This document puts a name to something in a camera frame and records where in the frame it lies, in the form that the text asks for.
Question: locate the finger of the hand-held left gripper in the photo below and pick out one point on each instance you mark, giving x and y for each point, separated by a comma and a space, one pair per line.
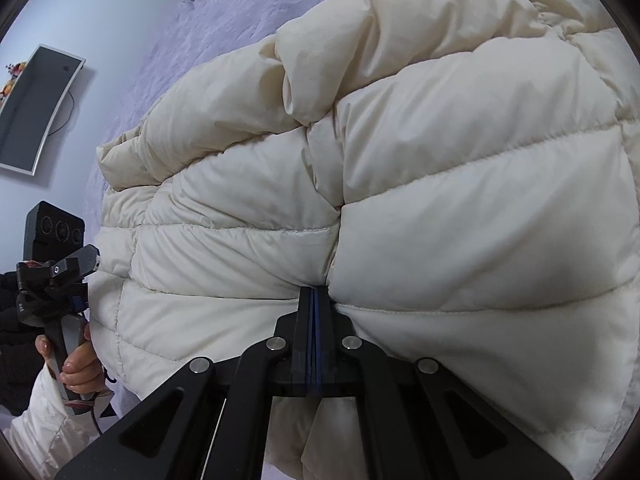
75, 262

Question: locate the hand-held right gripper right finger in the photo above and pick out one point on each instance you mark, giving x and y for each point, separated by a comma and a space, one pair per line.
322, 340

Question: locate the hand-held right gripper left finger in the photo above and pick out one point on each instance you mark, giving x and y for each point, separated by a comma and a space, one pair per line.
306, 340

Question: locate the cream white puffer jacket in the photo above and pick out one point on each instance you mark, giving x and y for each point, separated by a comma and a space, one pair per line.
400, 185

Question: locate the person's white-sleeved left forearm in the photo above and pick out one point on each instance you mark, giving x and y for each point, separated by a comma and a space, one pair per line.
45, 435

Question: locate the person's left hand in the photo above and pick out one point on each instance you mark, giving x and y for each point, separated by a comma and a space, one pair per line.
82, 370

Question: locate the person's black clothing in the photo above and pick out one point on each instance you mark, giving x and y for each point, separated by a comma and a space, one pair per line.
17, 350

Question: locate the colourful flower decoration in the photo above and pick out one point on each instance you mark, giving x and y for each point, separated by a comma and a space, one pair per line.
14, 77

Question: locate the lilac fleece blanket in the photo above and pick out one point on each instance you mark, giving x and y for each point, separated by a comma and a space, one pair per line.
215, 15

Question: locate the wall-mounted flat screen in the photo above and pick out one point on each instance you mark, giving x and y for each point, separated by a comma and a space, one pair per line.
35, 110

